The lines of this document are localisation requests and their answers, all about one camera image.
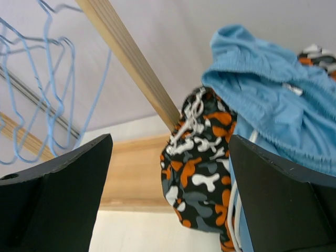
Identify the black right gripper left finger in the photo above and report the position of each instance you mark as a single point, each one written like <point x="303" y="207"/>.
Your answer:
<point x="53" y="206"/>

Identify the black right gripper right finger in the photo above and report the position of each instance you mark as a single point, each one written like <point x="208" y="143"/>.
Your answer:
<point x="288" y="207"/>

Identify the blue hanger of green shorts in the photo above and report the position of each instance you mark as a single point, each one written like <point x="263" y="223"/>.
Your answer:
<point x="91" y="64"/>

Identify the orange camouflage shorts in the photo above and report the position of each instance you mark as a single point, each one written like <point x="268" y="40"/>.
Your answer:
<point x="195" y="174"/>

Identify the light blue shorts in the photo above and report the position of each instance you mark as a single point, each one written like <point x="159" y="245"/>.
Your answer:
<point x="285" y="104"/>

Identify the blue hanger of camouflage shorts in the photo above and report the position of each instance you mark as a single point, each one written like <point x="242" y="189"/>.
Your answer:
<point x="8" y="105"/>

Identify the blue hanger of navy shorts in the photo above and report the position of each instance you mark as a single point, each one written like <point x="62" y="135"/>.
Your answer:
<point x="29" y="99"/>

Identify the blue hanger of yellow shorts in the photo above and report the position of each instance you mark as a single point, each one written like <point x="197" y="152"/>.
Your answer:
<point x="57" y="86"/>

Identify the wooden clothes rack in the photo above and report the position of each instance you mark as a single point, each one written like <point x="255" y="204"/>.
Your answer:
<point x="131" y="185"/>

